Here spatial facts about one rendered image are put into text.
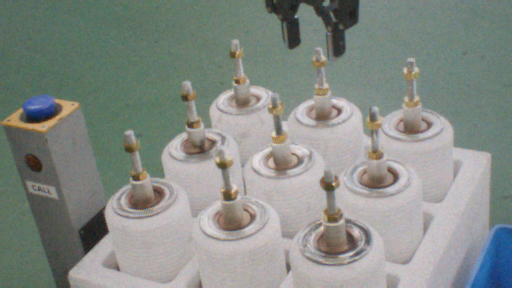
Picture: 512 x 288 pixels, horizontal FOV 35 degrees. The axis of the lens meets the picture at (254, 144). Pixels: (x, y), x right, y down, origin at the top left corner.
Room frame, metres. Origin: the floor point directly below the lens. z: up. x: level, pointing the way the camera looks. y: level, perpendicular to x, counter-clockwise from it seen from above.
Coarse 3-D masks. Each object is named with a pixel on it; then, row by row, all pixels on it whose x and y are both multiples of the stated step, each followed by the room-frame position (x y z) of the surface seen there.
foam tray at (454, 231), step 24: (456, 168) 0.86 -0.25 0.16; (480, 168) 0.83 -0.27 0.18; (456, 192) 0.79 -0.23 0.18; (480, 192) 0.82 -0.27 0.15; (432, 216) 0.76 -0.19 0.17; (456, 216) 0.75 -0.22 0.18; (480, 216) 0.82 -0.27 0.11; (288, 240) 0.75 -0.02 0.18; (432, 240) 0.71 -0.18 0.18; (456, 240) 0.73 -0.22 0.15; (480, 240) 0.83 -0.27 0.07; (96, 264) 0.75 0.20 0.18; (192, 264) 0.73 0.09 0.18; (288, 264) 0.73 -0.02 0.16; (408, 264) 0.67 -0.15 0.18; (432, 264) 0.67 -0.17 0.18; (456, 264) 0.73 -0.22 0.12
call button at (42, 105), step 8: (40, 96) 0.91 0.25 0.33; (48, 96) 0.91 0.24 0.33; (24, 104) 0.90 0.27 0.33; (32, 104) 0.89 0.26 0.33; (40, 104) 0.89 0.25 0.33; (48, 104) 0.89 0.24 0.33; (24, 112) 0.89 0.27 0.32; (32, 112) 0.88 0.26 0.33; (40, 112) 0.88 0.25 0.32; (48, 112) 0.89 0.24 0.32
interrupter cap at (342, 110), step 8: (304, 104) 0.93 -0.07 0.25; (312, 104) 0.93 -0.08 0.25; (336, 104) 0.92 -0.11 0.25; (344, 104) 0.91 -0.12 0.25; (296, 112) 0.91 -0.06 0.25; (304, 112) 0.91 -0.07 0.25; (312, 112) 0.91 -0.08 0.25; (336, 112) 0.90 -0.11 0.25; (344, 112) 0.89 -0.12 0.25; (352, 112) 0.89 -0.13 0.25; (296, 120) 0.89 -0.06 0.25; (304, 120) 0.89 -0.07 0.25; (312, 120) 0.88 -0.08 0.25; (320, 120) 0.88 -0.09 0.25; (328, 120) 0.88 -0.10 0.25; (336, 120) 0.88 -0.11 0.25; (344, 120) 0.87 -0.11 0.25
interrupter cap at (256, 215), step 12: (216, 204) 0.73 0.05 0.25; (252, 204) 0.72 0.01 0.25; (204, 216) 0.72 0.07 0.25; (216, 216) 0.71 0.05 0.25; (252, 216) 0.70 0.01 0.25; (264, 216) 0.70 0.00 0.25; (204, 228) 0.69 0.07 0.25; (216, 228) 0.69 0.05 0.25; (228, 228) 0.69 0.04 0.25; (240, 228) 0.69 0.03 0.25; (252, 228) 0.68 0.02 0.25; (228, 240) 0.67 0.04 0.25
